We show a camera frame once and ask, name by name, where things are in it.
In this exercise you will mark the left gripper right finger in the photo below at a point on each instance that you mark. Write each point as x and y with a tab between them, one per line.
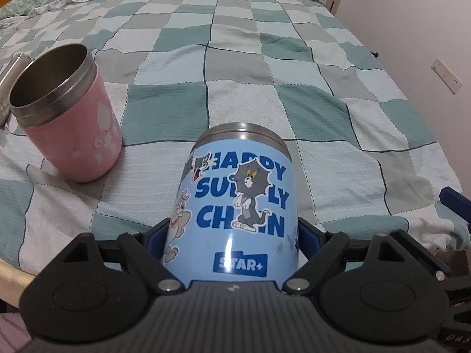
324	252

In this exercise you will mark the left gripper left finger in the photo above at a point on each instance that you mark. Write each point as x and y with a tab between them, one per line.
143	254

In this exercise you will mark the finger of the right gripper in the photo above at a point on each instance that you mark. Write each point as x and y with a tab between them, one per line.
457	202

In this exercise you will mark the blue cartoon print cup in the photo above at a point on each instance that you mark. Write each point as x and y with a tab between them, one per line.
235	214

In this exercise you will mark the pink steel cup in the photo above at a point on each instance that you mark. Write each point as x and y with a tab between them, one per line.
60	102

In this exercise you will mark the green checkered bed blanket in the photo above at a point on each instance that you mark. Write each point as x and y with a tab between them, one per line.
365	160

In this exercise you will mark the stainless steel bottle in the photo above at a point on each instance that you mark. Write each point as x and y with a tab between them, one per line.
7	79

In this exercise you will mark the white wall socket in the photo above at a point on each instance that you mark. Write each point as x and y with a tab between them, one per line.
446	76

